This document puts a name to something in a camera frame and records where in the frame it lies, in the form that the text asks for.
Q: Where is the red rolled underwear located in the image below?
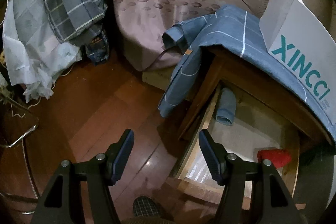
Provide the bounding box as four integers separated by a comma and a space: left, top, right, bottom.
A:
257, 148, 291, 169

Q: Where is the dark blue package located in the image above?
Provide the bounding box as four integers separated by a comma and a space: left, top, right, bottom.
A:
85, 30, 109, 64

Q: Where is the white floral sheet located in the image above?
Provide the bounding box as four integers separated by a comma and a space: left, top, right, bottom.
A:
2, 0, 81, 102

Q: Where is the wooden nightstand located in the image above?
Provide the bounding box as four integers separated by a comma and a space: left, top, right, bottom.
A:
176, 47, 334, 156

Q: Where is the wooden drawer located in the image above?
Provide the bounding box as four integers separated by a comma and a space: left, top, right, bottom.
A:
173, 86, 300, 205

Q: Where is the light blue rolled sock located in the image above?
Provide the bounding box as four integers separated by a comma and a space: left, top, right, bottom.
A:
215, 88, 236, 126

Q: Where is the white XINCCI shoe box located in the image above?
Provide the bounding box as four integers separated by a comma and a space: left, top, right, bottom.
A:
259, 0, 335, 124

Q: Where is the blue checked cloth cover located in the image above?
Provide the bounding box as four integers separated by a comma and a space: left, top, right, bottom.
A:
158, 5, 335, 138

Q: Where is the green bed mattress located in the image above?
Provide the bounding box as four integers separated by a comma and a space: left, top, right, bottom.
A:
293, 149, 335, 223

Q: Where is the checked slipper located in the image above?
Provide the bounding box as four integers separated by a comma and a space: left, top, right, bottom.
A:
133, 196, 161, 217

